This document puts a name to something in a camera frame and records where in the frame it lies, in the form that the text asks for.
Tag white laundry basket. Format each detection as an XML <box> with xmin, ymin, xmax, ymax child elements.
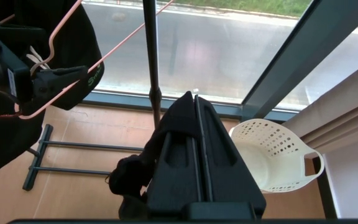
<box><xmin>228</xmin><ymin>118</ymin><xmax>326</xmax><ymax>194</ymax></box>

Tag black shorts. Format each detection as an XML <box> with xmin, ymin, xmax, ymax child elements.
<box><xmin>0</xmin><ymin>0</ymin><xmax>105</xmax><ymax>182</ymax></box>

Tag beige curtain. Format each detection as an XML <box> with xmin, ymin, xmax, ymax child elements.
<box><xmin>283</xmin><ymin>57</ymin><xmax>358</xmax><ymax>156</ymax></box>

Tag black clothes rack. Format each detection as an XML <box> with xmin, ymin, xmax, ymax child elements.
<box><xmin>22</xmin><ymin>0</ymin><xmax>163</xmax><ymax>192</ymax></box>

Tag window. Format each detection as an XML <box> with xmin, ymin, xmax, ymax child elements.
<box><xmin>81</xmin><ymin>0</ymin><xmax>358</xmax><ymax>123</ymax></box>

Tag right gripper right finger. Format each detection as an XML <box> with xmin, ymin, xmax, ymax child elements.
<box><xmin>194</xmin><ymin>95</ymin><xmax>267</xmax><ymax>219</ymax></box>

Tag pink clothes hanger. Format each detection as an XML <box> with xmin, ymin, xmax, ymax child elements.
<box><xmin>0</xmin><ymin>0</ymin><xmax>176</xmax><ymax>121</ymax></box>

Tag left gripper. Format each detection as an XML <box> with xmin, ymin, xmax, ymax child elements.
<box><xmin>0</xmin><ymin>40</ymin><xmax>89</xmax><ymax>108</ymax></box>

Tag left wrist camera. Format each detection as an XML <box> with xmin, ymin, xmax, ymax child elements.
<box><xmin>0</xmin><ymin>20</ymin><xmax>48</xmax><ymax>57</ymax></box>

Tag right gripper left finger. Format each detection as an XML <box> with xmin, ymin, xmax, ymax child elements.
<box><xmin>146</xmin><ymin>131</ymin><xmax>203</xmax><ymax>219</ymax></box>

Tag black garment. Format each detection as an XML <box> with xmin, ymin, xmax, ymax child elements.
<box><xmin>106</xmin><ymin>90</ymin><xmax>201</xmax><ymax>220</ymax></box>

